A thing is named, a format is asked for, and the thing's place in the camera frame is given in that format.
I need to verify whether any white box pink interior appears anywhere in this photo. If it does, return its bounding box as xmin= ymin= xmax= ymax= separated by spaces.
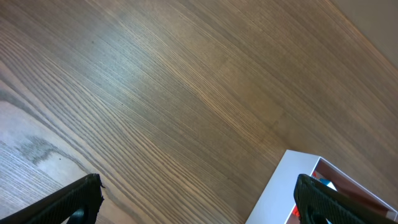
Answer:
xmin=246 ymin=150 xmax=397 ymax=224

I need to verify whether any red toy truck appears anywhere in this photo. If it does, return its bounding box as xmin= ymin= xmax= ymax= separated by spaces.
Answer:
xmin=292 ymin=172 xmax=317 ymax=218

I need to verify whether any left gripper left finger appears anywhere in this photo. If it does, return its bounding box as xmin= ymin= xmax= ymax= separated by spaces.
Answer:
xmin=1 ymin=174 xmax=104 ymax=224

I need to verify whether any small colourful puzzle cube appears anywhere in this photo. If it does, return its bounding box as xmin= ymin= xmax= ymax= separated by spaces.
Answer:
xmin=319 ymin=179 xmax=336 ymax=191

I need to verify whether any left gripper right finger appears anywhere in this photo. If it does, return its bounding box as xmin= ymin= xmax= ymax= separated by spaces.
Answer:
xmin=294 ymin=174 xmax=395 ymax=224

